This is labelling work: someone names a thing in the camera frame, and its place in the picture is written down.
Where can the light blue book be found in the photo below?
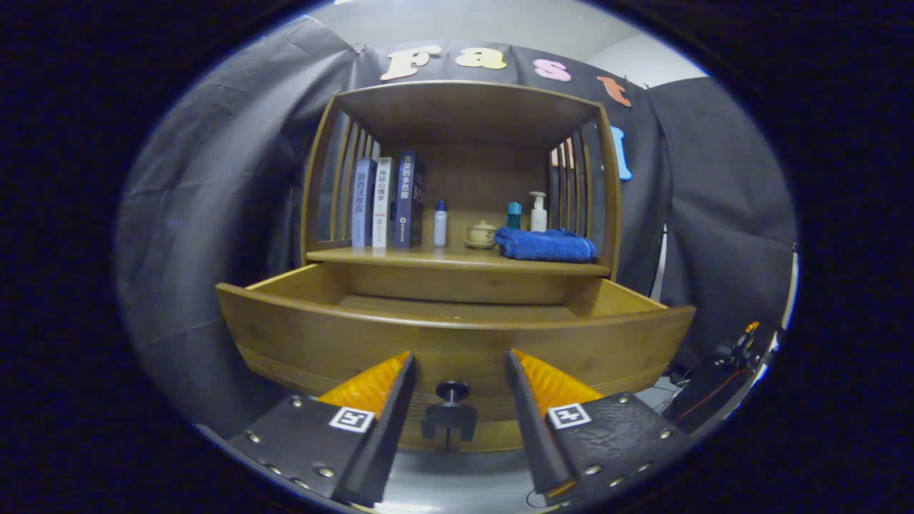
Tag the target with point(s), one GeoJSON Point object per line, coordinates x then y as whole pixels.
{"type": "Point", "coordinates": [363, 207]}

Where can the wooden cabinet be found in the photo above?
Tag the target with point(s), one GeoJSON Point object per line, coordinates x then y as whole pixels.
{"type": "Point", "coordinates": [464, 114]}

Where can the black backdrop cloth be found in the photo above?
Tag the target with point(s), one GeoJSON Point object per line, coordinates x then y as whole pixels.
{"type": "Point", "coordinates": [214, 214]}

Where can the dark equipment with orange part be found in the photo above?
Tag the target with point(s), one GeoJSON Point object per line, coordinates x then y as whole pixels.
{"type": "Point", "coordinates": [714, 389]}

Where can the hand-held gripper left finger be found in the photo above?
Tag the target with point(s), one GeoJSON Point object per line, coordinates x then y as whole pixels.
{"type": "Point", "coordinates": [389, 428]}

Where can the dark navy book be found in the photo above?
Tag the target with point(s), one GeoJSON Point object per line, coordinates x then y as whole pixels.
{"type": "Point", "coordinates": [405, 200]}

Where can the beige saucer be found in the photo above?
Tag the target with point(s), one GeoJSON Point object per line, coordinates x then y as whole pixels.
{"type": "Point", "coordinates": [480, 246]}

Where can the beige lidded tea cup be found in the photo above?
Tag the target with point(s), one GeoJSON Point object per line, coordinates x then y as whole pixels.
{"type": "Point", "coordinates": [482, 233]}

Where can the white book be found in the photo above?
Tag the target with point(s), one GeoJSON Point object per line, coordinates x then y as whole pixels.
{"type": "Point", "coordinates": [383, 203]}

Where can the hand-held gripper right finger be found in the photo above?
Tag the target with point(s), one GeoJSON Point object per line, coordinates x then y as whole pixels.
{"type": "Point", "coordinates": [532, 428]}

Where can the folded blue towel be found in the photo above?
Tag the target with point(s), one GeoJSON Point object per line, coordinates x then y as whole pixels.
{"type": "Point", "coordinates": [546, 246]}

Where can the wooden countertop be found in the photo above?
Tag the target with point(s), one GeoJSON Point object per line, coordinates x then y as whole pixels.
{"type": "Point", "coordinates": [457, 257]}

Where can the teal bottle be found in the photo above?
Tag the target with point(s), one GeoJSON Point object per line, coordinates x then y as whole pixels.
{"type": "Point", "coordinates": [514, 216]}

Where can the white bottle with blue cap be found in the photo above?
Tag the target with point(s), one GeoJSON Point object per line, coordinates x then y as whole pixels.
{"type": "Point", "coordinates": [440, 228]}

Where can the white pump bottle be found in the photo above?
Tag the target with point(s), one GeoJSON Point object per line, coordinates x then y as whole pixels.
{"type": "Point", "coordinates": [539, 218]}

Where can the wooden drawer with black knob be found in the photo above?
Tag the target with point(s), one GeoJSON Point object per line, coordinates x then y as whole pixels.
{"type": "Point", "coordinates": [321, 343]}

